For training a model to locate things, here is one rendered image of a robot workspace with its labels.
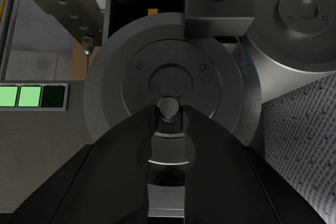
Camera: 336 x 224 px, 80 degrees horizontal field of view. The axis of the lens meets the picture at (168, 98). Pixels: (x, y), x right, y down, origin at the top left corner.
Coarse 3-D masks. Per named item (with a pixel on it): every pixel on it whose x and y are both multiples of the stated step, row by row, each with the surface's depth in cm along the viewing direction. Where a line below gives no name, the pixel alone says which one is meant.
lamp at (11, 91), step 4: (0, 88) 51; (4, 88) 51; (8, 88) 51; (12, 88) 51; (16, 88) 51; (0, 92) 51; (4, 92) 51; (8, 92) 51; (12, 92) 51; (0, 96) 51; (4, 96) 51; (8, 96) 51; (12, 96) 51; (0, 100) 51; (4, 100) 51; (8, 100) 51; (12, 100) 50; (0, 104) 50; (4, 104) 50; (8, 104) 50; (12, 104) 50
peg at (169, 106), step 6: (168, 96) 12; (174, 96) 12; (162, 102) 12; (168, 102) 12; (174, 102) 12; (162, 108) 12; (168, 108) 12; (174, 108) 12; (162, 114) 11; (168, 114) 11; (174, 114) 11; (168, 120) 12; (174, 120) 13
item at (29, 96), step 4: (24, 88) 51; (28, 88) 51; (32, 88) 51; (36, 88) 51; (20, 92) 51; (24, 92) 51; (28, 92) 51; (32, 92) 51; (36, 92) 51; (20, 96) 51; (24, 96) 51; (28, 96) 51; (32, 96) 51; (36, 96) 51; (20, 100) 50; (24, 100) 50; (28, 100) 50; (32, 100) 50; (36, 100) 50; (20, 104) 50; (24, 104) 50; (28, 104) 50; (32, 104) 50; (36, 104) 50
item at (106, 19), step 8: (112, 0) 20; (112, 8) 20; (104, 16) 19; (112, 16) 20; (120, 16) 23; (128, 16) 27; (136, 16) 32; (104, 24) 19; (112, 24) 20; (120, 24) 23; (104, 32) 18; (112, 32) 20; (104, 40) 18
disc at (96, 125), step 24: (144, 24) 18; (168, 24) 18; (240, 48) 17; (96, 72) 17; (240, 72) 17; (96, 96) 17; (96, 120) 16; (240, 120) 16; (144, 168) 15; (168, 168) 15
